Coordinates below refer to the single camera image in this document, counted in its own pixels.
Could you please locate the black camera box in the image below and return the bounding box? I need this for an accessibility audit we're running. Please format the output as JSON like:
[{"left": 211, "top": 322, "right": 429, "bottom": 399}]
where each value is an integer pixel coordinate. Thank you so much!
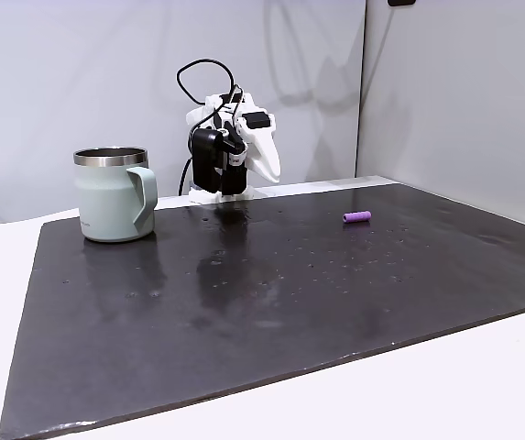
[{"left": 191, "top": 128, "right": 225, "bottom": 194}]

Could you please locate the black table mat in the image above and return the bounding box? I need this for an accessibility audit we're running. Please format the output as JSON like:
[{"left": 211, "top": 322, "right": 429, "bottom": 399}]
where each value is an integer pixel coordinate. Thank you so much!
[{"left": 0, "top": 181, "right": 525, "bottom": 440}]

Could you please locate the purple pen grip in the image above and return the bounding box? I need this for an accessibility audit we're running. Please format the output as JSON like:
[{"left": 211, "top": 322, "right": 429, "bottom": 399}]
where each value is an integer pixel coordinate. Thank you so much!
[{"left": 341, "top": 210, "right": 373, "bottom": 226}]

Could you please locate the black power cable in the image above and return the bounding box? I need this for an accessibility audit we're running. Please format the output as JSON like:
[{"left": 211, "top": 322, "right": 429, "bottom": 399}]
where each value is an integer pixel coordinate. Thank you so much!
[{"left": 178, "top": 157, "right": 194, "bottom": 197}]

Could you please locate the black camera cable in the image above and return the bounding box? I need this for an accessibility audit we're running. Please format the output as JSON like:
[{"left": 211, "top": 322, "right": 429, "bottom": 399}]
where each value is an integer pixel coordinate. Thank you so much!
[{"left": 175, "top": 58, "right": 246, "bottom": 138}]

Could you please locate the pale green steel-rimmed mug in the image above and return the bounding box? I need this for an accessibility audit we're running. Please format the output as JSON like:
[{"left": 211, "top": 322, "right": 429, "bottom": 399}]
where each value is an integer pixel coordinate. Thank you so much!
[{"left": 72, "top": 146, "right": 159, "bottom": 244}]

